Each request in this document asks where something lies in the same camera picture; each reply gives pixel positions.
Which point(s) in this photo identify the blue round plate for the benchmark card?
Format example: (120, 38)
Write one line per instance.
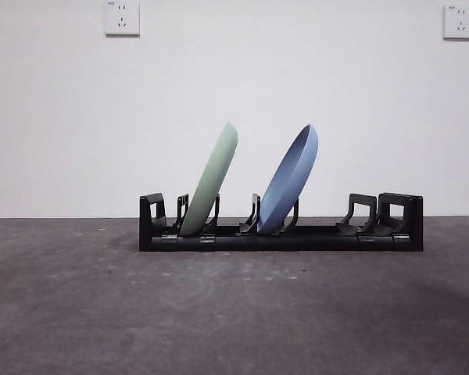
(289, 183)

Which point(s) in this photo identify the black plastic plate rack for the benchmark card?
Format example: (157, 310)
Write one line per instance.
(414, 226)

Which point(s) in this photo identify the white wall socket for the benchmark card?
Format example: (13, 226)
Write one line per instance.
(122, 17)
(459, 23)

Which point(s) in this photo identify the green round plate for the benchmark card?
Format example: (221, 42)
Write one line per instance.
(213, 176)

